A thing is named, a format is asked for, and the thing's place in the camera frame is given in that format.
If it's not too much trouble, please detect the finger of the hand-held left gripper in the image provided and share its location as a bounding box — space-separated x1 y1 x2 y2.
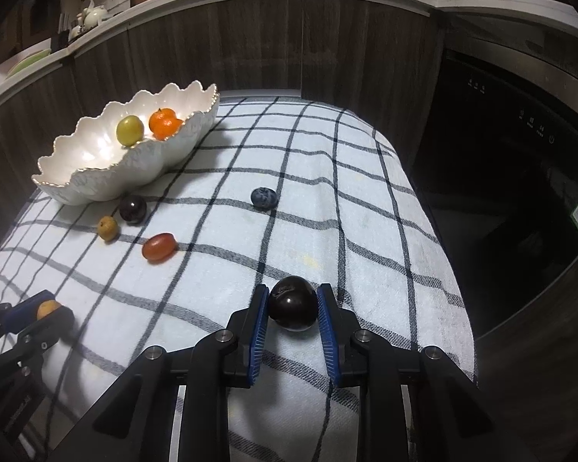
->
0 290 55 335
10 307 75 364

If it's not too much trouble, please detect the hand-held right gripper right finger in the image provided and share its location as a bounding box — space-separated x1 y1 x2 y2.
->
316 283 521 462

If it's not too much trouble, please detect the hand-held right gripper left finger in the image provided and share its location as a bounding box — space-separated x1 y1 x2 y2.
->
48 285 271 462

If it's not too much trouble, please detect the dark plum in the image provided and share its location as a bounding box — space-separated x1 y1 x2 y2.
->
268 275 319 332

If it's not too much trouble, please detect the small longan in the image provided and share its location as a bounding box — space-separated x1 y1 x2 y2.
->
97 216 119 242

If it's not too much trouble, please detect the red grape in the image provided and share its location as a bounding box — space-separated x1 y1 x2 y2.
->
141 233 176 263

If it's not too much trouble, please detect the blueberry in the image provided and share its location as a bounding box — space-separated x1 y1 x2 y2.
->
250 187 278 210

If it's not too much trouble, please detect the dark red cherry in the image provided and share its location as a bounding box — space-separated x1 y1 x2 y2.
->
119 195 148 224

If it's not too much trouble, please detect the white scalloped bowl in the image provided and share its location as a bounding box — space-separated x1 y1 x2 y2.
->
32 83 220 207

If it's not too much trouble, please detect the green plum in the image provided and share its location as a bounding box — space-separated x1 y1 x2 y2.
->
116 115 145 146

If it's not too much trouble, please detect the checked tablecloth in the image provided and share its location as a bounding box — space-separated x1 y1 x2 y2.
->
0 96 477 462

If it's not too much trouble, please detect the black built-in dishwasher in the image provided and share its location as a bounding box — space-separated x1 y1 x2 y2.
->
409 12 578 342

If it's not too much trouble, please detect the green tray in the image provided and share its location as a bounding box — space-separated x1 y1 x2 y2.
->
7 48 53 78

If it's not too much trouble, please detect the black knife block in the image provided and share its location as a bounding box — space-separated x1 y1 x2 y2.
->
58 10 80 42

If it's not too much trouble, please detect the white teapot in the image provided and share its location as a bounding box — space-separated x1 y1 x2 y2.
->
77 4 109 30

